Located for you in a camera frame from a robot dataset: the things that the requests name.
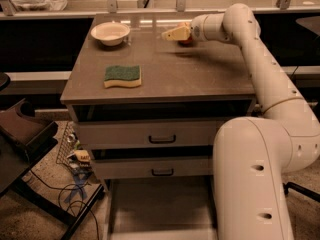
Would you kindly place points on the white bowl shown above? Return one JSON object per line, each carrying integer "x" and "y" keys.
{"x": 110, "y": 33}

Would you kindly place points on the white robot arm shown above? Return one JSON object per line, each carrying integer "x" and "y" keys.
{"x": 250, "y": 154}

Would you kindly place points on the open bottom drawer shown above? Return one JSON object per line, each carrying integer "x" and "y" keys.
{"x": 164, "y": 208}

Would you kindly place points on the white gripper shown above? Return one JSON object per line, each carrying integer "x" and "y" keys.
{"x": 196, "y": 31}

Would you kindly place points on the black chair caster leg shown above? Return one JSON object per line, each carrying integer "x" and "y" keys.
{"x": 302, "y": 190}

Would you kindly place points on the grey drawer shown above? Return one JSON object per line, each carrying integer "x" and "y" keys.
{"x": 147, "y": 133}
{"x": 152, "y": 167}

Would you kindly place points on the red apple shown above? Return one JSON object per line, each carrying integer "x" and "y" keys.
{"x": 185, "y": 41}

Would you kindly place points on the middle grey drawer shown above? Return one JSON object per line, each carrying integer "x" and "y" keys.
{"x": 152, "y": 167}

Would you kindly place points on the top grey drawer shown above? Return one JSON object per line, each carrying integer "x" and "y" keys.
{"x": 147, "y": 133}

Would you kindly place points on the wire mesh rack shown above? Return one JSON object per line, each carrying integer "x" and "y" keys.
{"x": 67, "y": 144}

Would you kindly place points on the dark brown side table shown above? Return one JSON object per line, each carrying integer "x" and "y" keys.
{"x": 25, "y": 140}

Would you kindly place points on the green yellow sponge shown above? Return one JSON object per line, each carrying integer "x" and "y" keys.
{"x": 122, "y": 76}

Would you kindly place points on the grey drawer cabinet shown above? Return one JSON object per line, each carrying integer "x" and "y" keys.
{"x": 204, "y": 80}

